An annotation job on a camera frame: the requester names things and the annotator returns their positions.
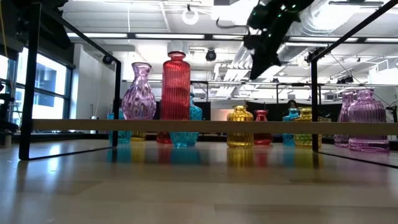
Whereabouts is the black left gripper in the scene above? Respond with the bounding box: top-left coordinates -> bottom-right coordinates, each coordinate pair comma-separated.
14,0 -> 73,50

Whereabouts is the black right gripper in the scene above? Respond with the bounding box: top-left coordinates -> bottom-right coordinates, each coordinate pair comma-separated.
243,6 -> 299,81

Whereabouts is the yellow ribbed glass jar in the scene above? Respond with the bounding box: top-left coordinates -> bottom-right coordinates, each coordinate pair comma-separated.
226,105 -> 255,149

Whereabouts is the red bulbous glass vase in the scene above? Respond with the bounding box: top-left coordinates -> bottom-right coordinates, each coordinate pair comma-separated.
253,109 -> 274,146

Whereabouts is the purple slender-necked glass vase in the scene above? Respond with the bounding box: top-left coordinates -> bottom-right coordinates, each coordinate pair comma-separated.
334,90 -> 357,148

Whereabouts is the tall red ribbed glass bottle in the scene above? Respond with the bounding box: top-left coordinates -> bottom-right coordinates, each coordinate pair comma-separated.
160,51 -> 191,121

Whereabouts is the purple ribbed glass bottle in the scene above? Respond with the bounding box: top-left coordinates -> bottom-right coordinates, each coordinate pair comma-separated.
347,88 -> 391,153

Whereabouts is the purple dimpled glass vase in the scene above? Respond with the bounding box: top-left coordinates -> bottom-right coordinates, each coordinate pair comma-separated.
121,62 -> 157,121

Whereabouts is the small red square glass bottle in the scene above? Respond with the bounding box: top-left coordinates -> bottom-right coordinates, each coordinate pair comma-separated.
155,131 -> 173,145

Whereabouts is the cyan crest-embossed glass flask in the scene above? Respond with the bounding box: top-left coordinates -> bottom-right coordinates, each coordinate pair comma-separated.
107,111 -> 133,145

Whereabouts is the tall yellow glass vase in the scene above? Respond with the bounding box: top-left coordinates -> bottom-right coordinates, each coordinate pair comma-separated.
130,130 -> 147,142

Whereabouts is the black spotlight cluster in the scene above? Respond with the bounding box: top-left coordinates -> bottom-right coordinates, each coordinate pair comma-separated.
304,46 -> 326,65

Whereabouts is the person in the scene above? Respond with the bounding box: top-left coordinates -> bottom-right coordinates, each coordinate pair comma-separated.
285,99 -> 299,113

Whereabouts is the long ceiling light strip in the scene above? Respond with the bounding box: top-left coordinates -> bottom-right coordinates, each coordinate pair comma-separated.
67,32 -> 128,39
135,33 -> 206,40
290,37 -> 358,43
365,37 -> 398,44

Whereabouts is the black room partition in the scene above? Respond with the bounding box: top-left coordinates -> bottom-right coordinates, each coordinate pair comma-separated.
245,101 -> 343,122

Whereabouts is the large glass window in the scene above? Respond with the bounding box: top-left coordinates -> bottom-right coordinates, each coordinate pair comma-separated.
0,46 -> 74,133

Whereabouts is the small cyan glass bottle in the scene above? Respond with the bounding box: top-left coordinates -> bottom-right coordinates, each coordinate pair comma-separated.
282,108 -> 300,147

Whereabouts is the yellow textured glass vase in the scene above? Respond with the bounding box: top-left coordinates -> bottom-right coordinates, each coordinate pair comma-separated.
294,107 -> 323,147

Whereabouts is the cyan diamond-textured glass vase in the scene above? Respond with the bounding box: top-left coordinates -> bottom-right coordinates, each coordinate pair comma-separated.
169,92 -> 203,148

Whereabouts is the black tripod device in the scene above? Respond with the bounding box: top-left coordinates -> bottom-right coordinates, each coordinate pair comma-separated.
384,104 -> 398,124

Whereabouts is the silver ventilation duct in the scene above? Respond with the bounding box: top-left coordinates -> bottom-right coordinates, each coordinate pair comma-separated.
279,0 -> 343,65

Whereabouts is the white ring lamp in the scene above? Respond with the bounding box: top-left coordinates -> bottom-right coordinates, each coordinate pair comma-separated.
182,7 -> 200,26

